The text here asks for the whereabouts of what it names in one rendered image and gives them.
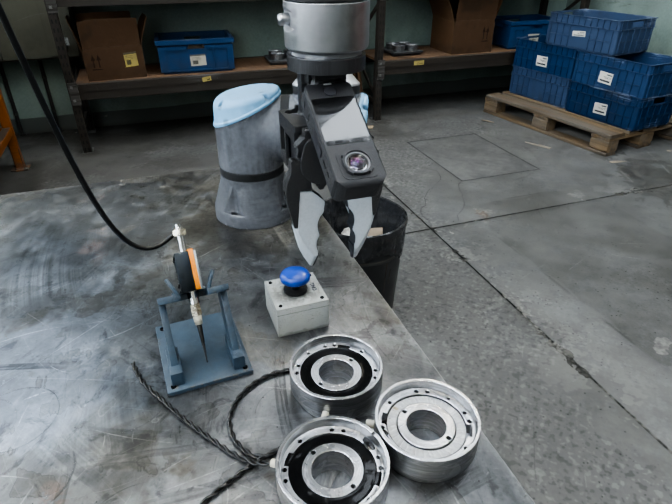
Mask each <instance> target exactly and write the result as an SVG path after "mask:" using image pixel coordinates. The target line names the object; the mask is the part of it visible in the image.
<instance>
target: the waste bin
mask: <svg viewBox="0 0 672 504"><path fill-rule="evenodd" d="M324 201H325V206H324V212H323V214H322V215H323V216H324V218H325V219H326V220H327V222H328V223H329V225H330V226H331V227H332V229H333V230H334V231H335V233H336V234H337V235H338V237H339V238H340V239H341V241H342V242H343V243H344V245H345V246H346V248H347V249H348V250H349V243H348V240H349V236H348V235H343V234H341V232H342V231H343V230H344V229H345V228H348V227H349V226H348V224H347V221H348V217H349V213H348V211H347V208H346V205H345V204H344V202H343V201H335V200H334V199H333V198H332V197H330V198H327V199H325V200H324ZM407 223H408V215H407V212H406V211H405V209H404V208H403V207H402V206H400V205H399V204H397V203H395V202H393V201H391V200H389V199H387V198H384V197H381V196H380V200H379V204H378V208H377V212H376V214H375V215H374V218H373V222H372V225H371V228H383V234H381V235H376V236H367V238H366V240H365V242H364V244H363V246H362V247H361V249H360V251H359V253H358V255H357V256H356V257H354V258H355V260H356V261H357V263H358V264H359V265H360V267H361V268H362V269H363V271H364V272H365V273H366V275H367V276H368V277H369V279H370V280H371V282H372V283H373V284H374V286H375V287H376V288H377V290H378V291H379V292H380V294H381V295H382V297H383V298H384V299H385V301H386V302H387V303H388V305H389V306H390V307H391V309H392V308H393V302H394V295H395V289H396V282H397V276H398V270H399V263H400V257H401V255H402V252H403V246H404V241H405V231H406V226H407ZM349 252H350V250H349Z"/></svg>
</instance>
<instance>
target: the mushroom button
mask: <svg viewBox="0 0 672 504"><path fill-rule="evenodd" d="M280 281H281V283H282V284H284V285H285V286H288V287H291V289H292V290H299V289H300V286H303V285H305V284H307V283H308V282H309V281H310V273H309V271H308V270H307V269H306V268H304V267H301V266H291V267H287V268H285V269H284V270H283V271H282V272H281V274H280Z"/></svg>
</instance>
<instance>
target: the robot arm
mask: <svg viewBox="0 0 672 504"><path fill-rule="evenodd" d="M283 9H284V13H279V14H278V15H277V23H278V25H280V26H284V40H285V47H286V48H287V49H288V50H289V51H288V52H287V68H288V70H290V71H292V72H294V73H297V79H296V80H295V81H294V82H293V83H292V85H293V94H281V90H280V89H279V87H278V86H277V85H275V84H267V83H259V84H251V85H245V86H240V87H236V88H233V89H230V90H227V91H225V92H223V93H221V94H220V95H219V96H217V97H216V99H215V100H214V103H213V113H214V122H213V126H214V127H215V133H216V141H217V149H218V157H219V166H220V173H221V179H220V183H219V188H218V192H217V197H216V201H215V210H216V217H217V219H218V220H219V221H220V222H221V223H222V224H224V225H226V226H228V227H231V228H236V229H242V230H259V229H266V228H271V227H275V226H278V225H280V224H283V223H285V222H286V221H288V220H289V219H291V220H292V222H291V224H292V228H293V231H294V235H295V238H296V241H297V244H298V247H299V249H300V251H301V253H302V255H303V257H304V258H305V260H306V261H307V262H308V264H309V265H311V266H312V265H314V264H315V262H316V259H317V257H318V255H319V253H318V249H317V241H318V239H319V236H320V233H319V229H318V221H319V218H320V217H321V215H322V214H323V212H324V206H325V201H324V199H323V198H322V197H321V196H320V194H319V193H317V192H316V191H315V190H313V189H312V185H311V182H312V183H314V184H315V185H316V186H317V187H318V188H319V189H320V190H321V189H324V187H325V186H326V184H327V186H328V189H329V192H330V195H331V197H332V198H333V199H334V200H335V201H343V202H344V204H345V205H346V208H347V211H348V213H349V217H348V221H347V224H348V226H349V228H350V236H349V240H348V243H349V250H350V256H351V257H353V258H354V257H356V256H357V255H358V253H359V251H360V249H361V247H362V246H363V244H364V242H365V240H366V238H367V235H368V233H369V231H370V228H371V225H372V222H373V218H374V215H375V214H376V212H377V208H378V204H379V200H380V196H381V192H382V188H383V182H384V180H385V177H386V171H385V168H384V166H383V163H382V161H381V158H380V156H379V150H377V148H376V146H375V143H374V141H373V139H374V136H372V135H371V133H370V131H369V128H368V126H367V117H368V95H367V94H364V93H363V92H361V93H360V82H359V81H358V80H357V79H356V78H355V77H354V76H353V73H357V72H360V71H363V70H364V69H365V63H366V52H365V51H364V50H365V49H366V48H367V47H368V45H369V24H370V0H283ZM284 162H285V164H286V165H287V167H288V170H287V172H286V173H284Z"/></svg>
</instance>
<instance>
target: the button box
mask: <svg viewBox="0 0 672 504"><path fill-rule="evenodd" d="M264 283H265V295H266V306H267V309H268V312H269V314H270V317H271V319H272V322H273V324H274V327H275V329H276V332H277V334H278V337H283V336H288V335H292V334H297V333H301V332H305V331H310V330H314V329H318V328H323V327H327V326H329V299H328V298H327V296H326V294H325V293H324V291H323V289H322V287H321V286H320V284H319V282H318V281H317V279H316V277H315V275H314V274H313V272H310V281H309V282H308V283H307V284H305V285H303V286H300V289H299V290H292V289H291V287H288V286H285V285H284V284H282V283H281V281H280V278H279V279H274V280H269V281H265V282H264Z"/></svg>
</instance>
